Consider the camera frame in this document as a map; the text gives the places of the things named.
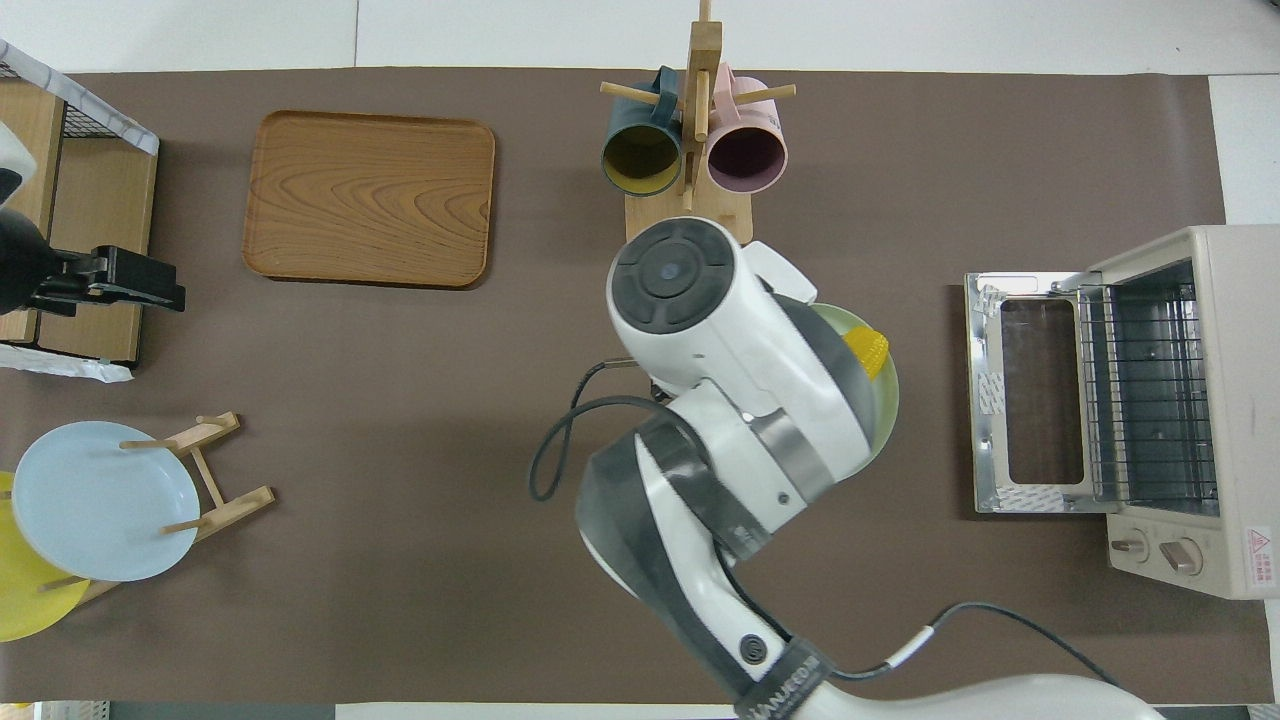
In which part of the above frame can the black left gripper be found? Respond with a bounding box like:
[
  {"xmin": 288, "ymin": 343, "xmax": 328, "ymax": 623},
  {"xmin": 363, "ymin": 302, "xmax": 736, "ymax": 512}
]
[{"xmin": 35, "ymin": 246, "xmax": 187, "ymax": 317}]

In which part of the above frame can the yellow corn cob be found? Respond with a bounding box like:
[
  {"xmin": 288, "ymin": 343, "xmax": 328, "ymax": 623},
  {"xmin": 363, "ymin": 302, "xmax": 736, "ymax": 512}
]
[{"xmin": 840, "ymin": 330, "xmax": 890, "ymax": 381}]

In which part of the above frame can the pale green plate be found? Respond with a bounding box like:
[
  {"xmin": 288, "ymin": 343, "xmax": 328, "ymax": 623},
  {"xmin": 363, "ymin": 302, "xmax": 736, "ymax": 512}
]
[{"xmin": 800, "ymin": 302, "xmax": 900, "ymax": 481}]

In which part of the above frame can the beige toaster oven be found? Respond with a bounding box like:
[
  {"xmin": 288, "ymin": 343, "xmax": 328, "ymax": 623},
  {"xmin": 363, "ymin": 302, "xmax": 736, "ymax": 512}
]
[{"xmin": 965, "ymin": 225, "xmax": 1280, "ymax": 601}]

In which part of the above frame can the white crumpled sheet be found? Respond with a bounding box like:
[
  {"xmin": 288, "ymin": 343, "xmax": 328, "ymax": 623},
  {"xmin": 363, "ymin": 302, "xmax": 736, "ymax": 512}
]
[{"xmin": 0, "ymin": 343, "xmax": 134, "ymax": 384}]

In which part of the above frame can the light blue plate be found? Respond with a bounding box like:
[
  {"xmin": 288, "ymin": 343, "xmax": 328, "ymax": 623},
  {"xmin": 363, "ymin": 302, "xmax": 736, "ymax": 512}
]
[{"xmin": 11, "ymin": 421, "xmax": 201, "ymax": 583}]

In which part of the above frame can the wooden serving tray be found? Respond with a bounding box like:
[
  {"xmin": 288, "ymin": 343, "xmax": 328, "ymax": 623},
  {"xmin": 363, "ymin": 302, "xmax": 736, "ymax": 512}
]
[{"xmin": 242, "ymin": 110, "xmax": 497, "ymax": 290}]

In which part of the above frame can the wooden plate rack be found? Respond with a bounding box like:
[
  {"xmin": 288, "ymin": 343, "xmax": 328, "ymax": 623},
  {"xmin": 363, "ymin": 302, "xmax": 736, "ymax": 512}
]
[{"xmin": 38, "ymin": 411, "xmax": 276, "ymax": 608}]

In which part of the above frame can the brown table mat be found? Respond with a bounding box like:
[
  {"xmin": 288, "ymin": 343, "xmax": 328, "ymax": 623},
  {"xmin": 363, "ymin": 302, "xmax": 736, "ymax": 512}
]
[{"xmin": 0, "ymin": 68, "xmax": 1276, "ymax": 704}]

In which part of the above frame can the yellow plate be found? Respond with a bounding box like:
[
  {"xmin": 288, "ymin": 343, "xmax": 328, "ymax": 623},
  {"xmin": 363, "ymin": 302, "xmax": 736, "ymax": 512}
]
[{"xmin": 0, "ymin": 471, "xmax": 91, "ymax": 643}]

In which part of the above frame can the dark blue mug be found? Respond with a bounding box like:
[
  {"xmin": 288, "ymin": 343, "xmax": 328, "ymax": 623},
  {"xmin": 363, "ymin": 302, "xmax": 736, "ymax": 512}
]
[{"xmin": 601, "ymin": 66, "xmax": 684, "ymax": 198}]

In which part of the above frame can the wooden mug tree stand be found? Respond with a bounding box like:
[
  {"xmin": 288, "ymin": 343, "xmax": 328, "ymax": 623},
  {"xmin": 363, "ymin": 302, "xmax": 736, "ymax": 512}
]
[{"xmin": 600, "ymin": 0, "xmax": 797, "ymax": 248}]

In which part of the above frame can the pink mug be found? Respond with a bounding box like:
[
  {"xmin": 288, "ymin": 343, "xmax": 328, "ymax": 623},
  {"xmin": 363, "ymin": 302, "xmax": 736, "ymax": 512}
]
[{"xmin": 706, "ymin": 63, "xmax": 789, "ymax": 196}]

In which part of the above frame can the wire and wood shelf rack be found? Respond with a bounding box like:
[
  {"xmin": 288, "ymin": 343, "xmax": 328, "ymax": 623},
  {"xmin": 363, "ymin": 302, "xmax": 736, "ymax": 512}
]
[{"xmin": 0, "ymin": 38, "xmax": 161, "ymax": 366}]

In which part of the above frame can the wire oven rack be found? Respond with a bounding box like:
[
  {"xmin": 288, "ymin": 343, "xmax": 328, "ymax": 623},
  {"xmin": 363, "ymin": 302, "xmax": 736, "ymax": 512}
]
[{"xmin": 1078, "ymin": 283, "xmax": 1219, "ymax": 503}]

